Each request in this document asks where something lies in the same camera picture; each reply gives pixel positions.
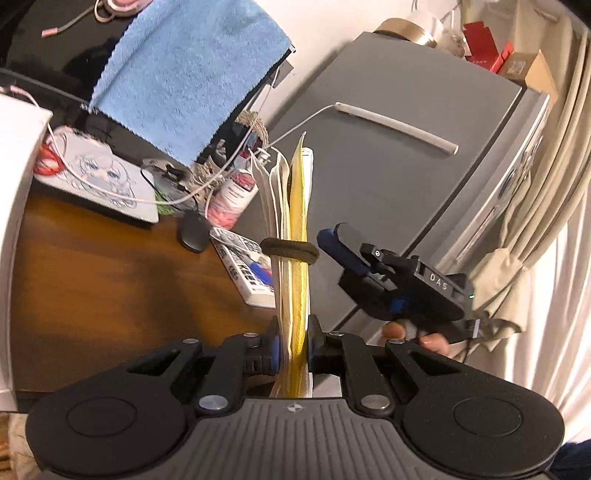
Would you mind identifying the blue towel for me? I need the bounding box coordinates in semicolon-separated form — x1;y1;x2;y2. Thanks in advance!
89;0;294;166

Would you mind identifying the woven straw basket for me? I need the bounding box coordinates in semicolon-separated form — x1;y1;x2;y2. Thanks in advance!
235;110;270;147

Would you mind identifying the white illustrated mouse pad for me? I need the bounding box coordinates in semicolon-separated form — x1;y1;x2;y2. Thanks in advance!
33;125;160;226

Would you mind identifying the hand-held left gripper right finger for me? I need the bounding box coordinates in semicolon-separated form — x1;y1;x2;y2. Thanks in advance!
307;316;459;416

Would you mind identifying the grey refrigerator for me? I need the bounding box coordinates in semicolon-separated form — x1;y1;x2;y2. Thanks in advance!
232;31;553;366

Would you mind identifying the red cable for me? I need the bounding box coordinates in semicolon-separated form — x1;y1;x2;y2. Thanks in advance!
35;142;64;176

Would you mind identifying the pink labelled bottle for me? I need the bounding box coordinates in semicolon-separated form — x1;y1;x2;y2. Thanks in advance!
205;168;259;230

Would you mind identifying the cardboard box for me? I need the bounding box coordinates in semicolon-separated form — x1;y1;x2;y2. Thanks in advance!
496;49;560;105

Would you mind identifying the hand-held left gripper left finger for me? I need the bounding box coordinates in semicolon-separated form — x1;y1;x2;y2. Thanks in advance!
126;318;281;416

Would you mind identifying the person's right hand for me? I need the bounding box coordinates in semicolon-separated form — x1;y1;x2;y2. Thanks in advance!
379;320;451;359

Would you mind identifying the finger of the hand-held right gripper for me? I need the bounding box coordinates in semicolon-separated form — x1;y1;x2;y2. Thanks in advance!
317;229;371;278
334;222;371;267

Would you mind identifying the pink cable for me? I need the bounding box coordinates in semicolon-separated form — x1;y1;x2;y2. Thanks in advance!
41;0;149;38

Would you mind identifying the white refrigerator handle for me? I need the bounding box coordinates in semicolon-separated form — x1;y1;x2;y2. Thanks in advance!
335;102;460;156

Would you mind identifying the brown elastic band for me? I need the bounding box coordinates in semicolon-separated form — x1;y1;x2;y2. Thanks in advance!
259;237;321;265

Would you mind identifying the black computer mouse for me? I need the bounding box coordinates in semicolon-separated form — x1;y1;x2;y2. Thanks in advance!
178;211;213;254

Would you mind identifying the cream curtain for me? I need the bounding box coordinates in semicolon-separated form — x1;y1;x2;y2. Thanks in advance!
455;0;591;446

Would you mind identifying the yellow shopping bag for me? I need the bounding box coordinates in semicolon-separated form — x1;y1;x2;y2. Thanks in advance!
276;131;320;399

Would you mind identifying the white cable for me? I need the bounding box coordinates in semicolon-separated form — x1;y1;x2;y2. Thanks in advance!
139;71;340;217

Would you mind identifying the black monitor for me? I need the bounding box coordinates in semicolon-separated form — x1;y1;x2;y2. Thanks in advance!
0;0;296;168

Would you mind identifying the red box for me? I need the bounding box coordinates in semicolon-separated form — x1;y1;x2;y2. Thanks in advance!
462;21;515;75

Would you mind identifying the gold round tin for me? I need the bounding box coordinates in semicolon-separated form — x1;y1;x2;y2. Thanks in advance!
373;17;439;49

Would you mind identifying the white calculator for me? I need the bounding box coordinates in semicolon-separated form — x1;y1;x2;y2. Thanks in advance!
209;226;278;309

